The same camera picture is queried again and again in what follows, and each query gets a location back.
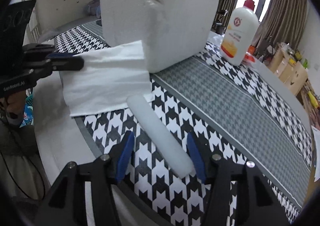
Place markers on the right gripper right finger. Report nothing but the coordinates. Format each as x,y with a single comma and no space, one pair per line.
256,202

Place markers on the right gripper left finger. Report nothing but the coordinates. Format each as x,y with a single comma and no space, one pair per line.
65,203

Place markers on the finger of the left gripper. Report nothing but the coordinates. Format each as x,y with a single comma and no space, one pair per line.
65,61

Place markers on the white paper towel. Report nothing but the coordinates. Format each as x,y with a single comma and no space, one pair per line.
108,78

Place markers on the white foam stick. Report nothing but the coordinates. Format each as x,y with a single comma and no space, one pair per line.
178,160

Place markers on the person's left hand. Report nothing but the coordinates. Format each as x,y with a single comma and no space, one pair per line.
13,107

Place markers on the blue plaid quilt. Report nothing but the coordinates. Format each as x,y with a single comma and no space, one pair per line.
93,8

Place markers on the long cluttered wooden desk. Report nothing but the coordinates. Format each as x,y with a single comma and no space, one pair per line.
313,113

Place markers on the yellow object on desk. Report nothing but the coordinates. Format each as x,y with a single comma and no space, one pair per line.
314,102

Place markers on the white styrofoam box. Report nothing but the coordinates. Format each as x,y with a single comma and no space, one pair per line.
170,30

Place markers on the wooden desk with drawers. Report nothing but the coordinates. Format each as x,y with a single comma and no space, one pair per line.
288,70

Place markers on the orange plastic bag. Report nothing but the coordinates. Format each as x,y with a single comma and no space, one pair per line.
249,58

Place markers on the white lotion pump bottle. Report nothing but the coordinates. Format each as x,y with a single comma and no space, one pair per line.
239,33

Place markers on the brown right curtain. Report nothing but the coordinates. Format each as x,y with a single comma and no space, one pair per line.
284,22

